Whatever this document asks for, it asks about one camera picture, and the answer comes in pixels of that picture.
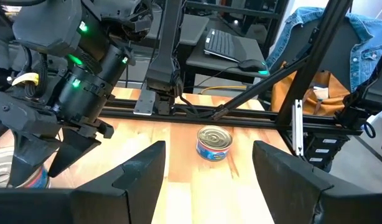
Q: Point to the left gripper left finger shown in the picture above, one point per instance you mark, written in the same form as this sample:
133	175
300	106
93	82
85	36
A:
85	208

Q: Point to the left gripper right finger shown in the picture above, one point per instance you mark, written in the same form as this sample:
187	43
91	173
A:
303	202

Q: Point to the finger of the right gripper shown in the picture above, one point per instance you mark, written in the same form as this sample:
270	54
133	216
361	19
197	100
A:
26	158
72	152

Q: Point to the gold-lid Wild Planet can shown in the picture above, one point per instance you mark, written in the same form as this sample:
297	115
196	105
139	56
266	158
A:
38	182
214	144

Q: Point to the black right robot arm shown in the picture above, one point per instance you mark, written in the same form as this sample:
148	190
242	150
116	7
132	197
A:
85	87

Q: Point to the black labelled power box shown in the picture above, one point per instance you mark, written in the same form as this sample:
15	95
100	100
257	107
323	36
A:
334	155

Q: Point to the orange bag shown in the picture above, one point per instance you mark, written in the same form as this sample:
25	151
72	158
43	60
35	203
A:
331	93

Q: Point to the black computer mouse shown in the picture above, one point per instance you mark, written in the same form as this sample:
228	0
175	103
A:
251	65

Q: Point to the grey office chair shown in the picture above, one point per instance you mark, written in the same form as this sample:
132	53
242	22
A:
340	59

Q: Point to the grey desk with keyboard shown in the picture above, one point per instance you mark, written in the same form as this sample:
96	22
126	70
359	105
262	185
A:
250	49

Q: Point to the blue denim jacket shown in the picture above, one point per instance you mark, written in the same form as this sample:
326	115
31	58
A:
365	40

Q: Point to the black keyboard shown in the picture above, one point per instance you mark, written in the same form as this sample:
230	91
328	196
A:
220	43

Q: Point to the silver upright frame bracket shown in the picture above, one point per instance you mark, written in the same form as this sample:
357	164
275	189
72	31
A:
298	124

